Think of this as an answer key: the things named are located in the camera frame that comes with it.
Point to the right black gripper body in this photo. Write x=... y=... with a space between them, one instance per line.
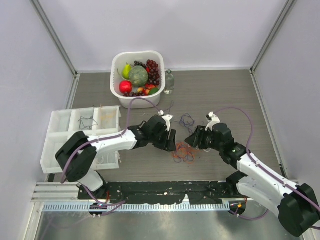
x=207 y=140

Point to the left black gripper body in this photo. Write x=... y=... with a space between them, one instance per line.
x=160 y=140

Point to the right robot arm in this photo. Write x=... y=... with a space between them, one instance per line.
x=296 y=206

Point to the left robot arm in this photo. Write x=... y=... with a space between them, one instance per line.
x=77 y=155

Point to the green lime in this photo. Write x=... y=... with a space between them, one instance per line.
x=153 y=91

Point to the dark cherries front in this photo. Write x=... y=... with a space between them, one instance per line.
x=134 y=94

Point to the peach fruit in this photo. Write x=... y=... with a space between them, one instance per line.
x=145 y=90

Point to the red apple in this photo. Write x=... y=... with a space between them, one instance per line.
x=125 y=86

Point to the red grape bunch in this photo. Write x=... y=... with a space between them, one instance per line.
x=153 y=72

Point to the clear plastic bottle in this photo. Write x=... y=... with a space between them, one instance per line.
x=169 y=82

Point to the green melon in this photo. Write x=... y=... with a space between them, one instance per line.
x=138 y=76

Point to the green pear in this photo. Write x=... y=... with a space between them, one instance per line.
x=126 y=71

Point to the dark grape bunch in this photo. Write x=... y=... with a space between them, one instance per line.
x=141 y=64

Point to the white fruit basket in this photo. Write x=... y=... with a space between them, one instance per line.
x=117 y=66

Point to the white compartment tray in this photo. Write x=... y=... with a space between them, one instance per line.
x=93 y=121

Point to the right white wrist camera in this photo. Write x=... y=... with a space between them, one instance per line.
x=212 y=119

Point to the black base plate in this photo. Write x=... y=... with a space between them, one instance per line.
x=167 y=192

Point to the slotted cable duct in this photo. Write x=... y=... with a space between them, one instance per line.
x=87 y=206

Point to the aluminium rail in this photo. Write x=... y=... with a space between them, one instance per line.
x=55 y=192

